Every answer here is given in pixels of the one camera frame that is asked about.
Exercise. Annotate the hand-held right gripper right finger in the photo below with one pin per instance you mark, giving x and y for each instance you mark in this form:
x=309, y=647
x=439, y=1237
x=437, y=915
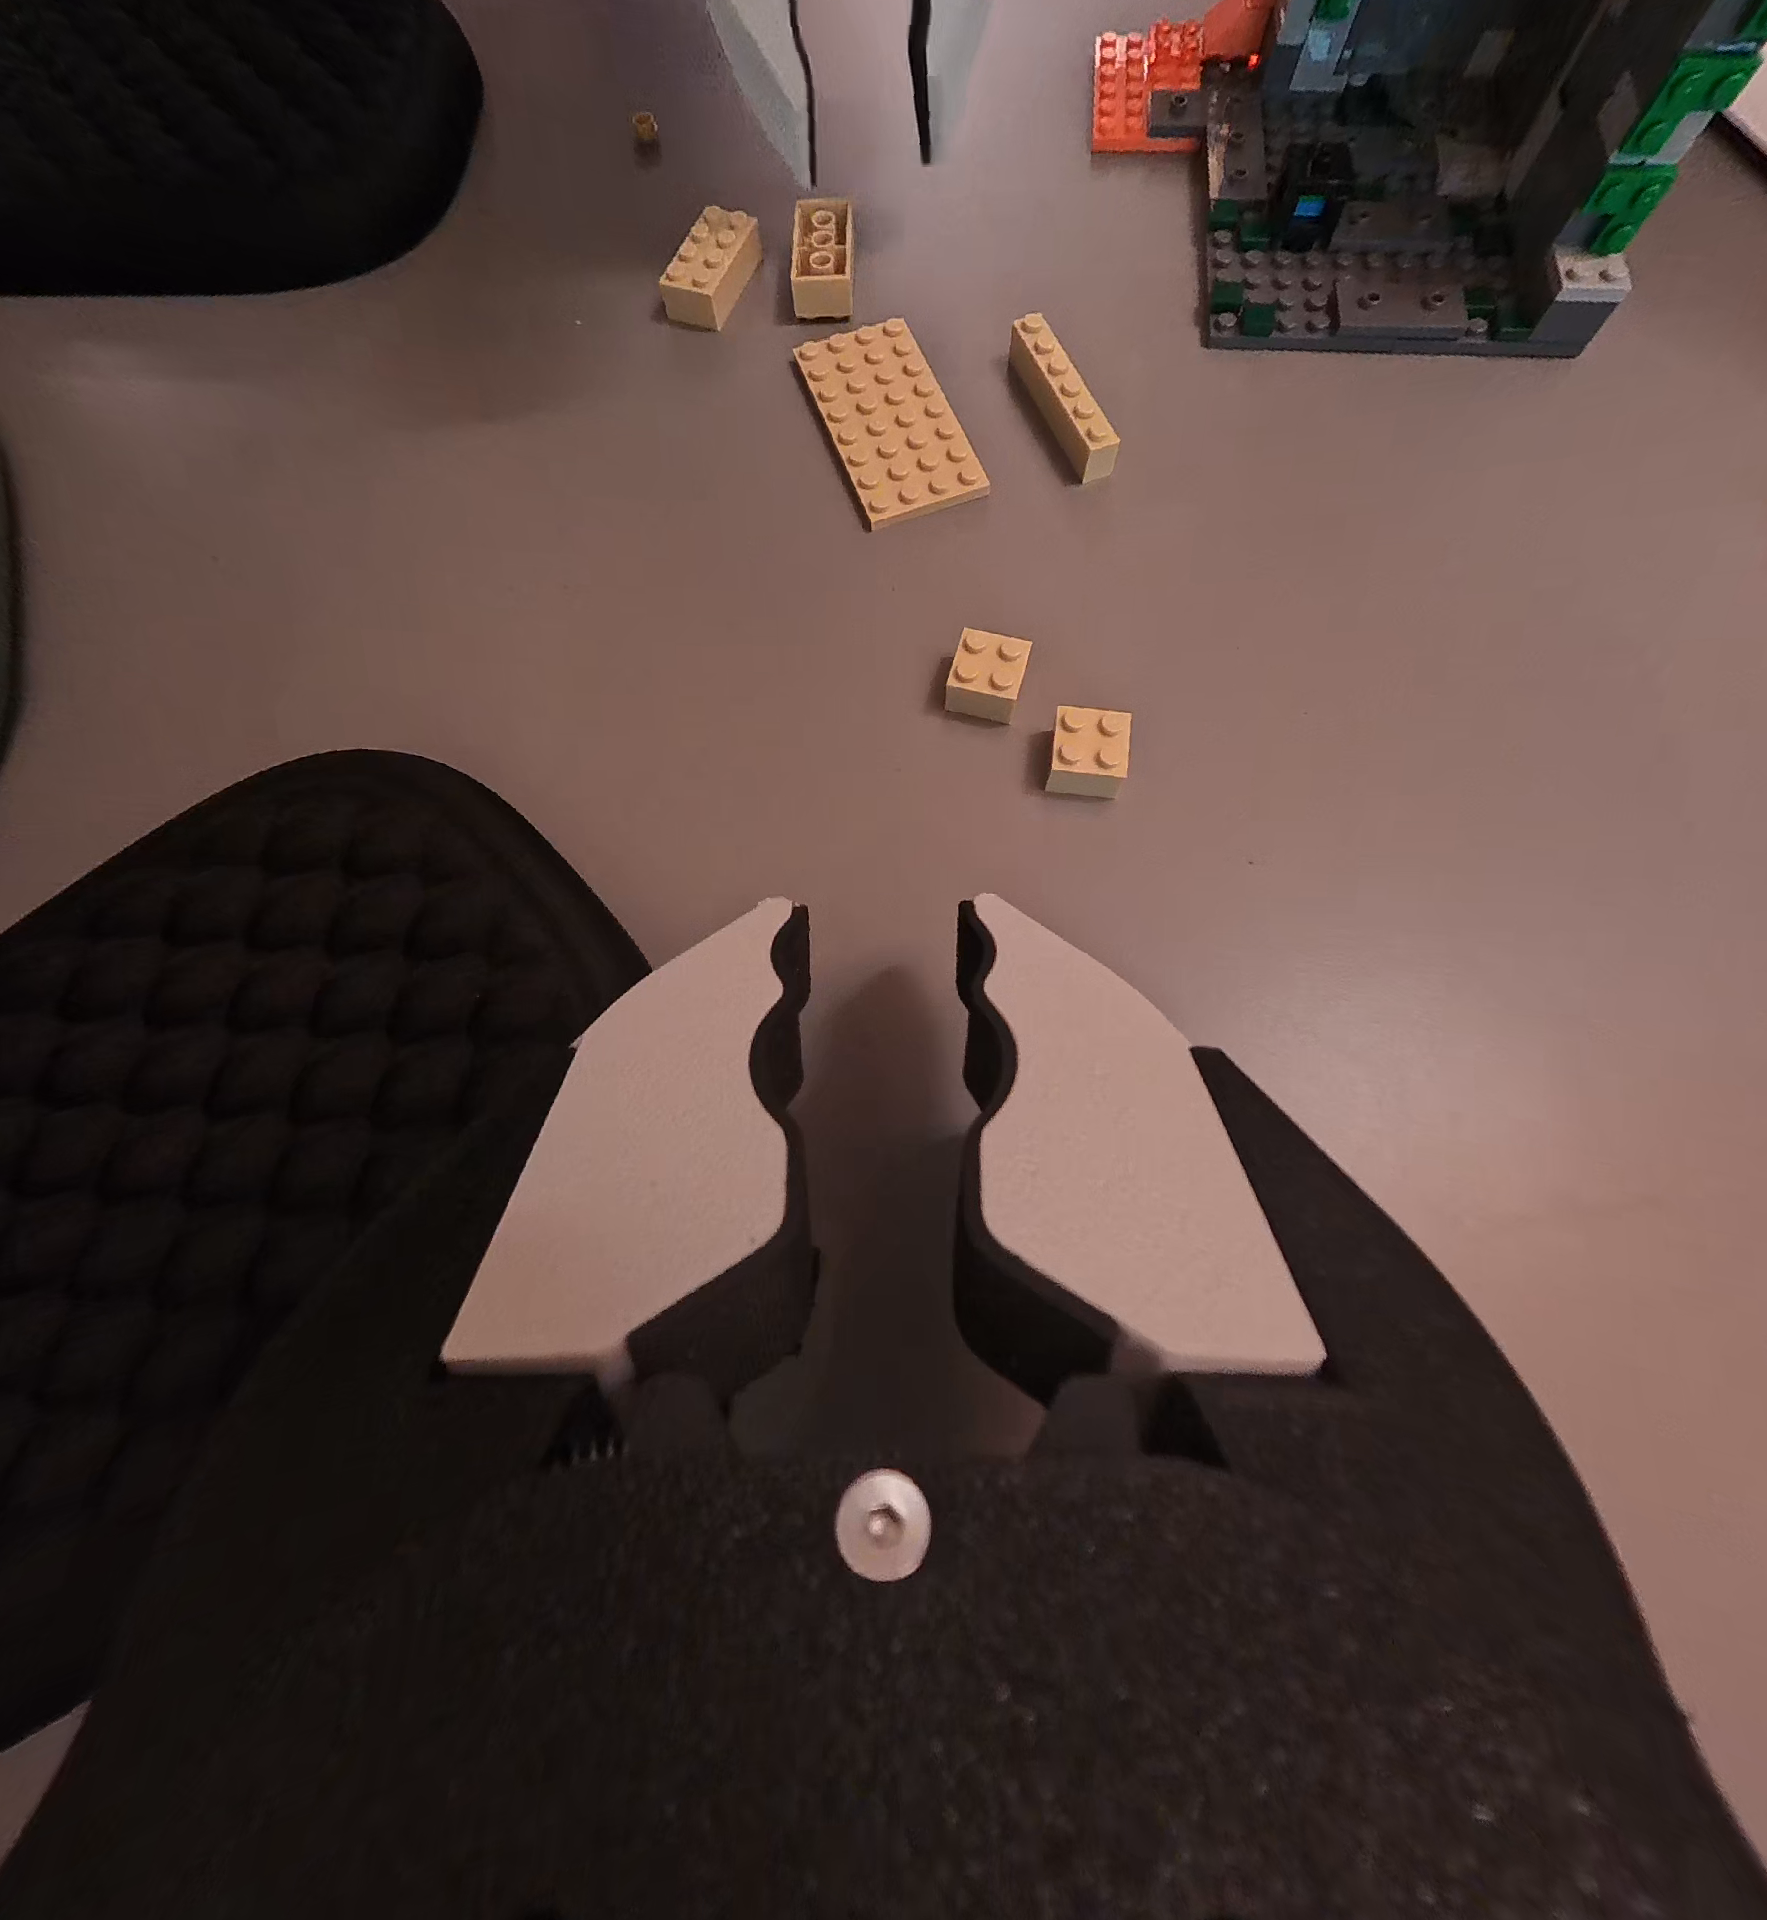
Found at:
x=1137, y=1200

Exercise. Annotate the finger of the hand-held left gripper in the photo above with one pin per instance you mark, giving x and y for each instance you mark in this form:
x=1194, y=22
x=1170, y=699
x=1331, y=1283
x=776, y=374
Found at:
x=764, y=68
x=952, y=60

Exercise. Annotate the grey desk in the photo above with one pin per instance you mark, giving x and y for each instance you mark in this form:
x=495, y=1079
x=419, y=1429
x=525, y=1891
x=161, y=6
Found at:
x=1423, y=748

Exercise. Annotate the tan square brick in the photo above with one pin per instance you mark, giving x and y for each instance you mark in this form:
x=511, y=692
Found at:
x=1089, y=748
x=989, y=675

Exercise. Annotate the tan rectangular brick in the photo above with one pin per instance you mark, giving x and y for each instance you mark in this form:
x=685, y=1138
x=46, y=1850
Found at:
x=820, y=258
x=712, y=267

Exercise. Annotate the wide tan studded plate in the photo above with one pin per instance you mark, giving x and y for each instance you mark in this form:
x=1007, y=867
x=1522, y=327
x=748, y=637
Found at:
x=892, y=420

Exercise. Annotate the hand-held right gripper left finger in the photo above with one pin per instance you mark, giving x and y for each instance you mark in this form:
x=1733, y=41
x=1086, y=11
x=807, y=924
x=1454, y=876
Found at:
x=630, y=1200

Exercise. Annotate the narrow tan plate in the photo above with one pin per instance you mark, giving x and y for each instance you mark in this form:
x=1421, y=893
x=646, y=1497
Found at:
x=1065, y=399

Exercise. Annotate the toy brick building model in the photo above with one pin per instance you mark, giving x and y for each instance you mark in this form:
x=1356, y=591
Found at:
x=1423, y=181

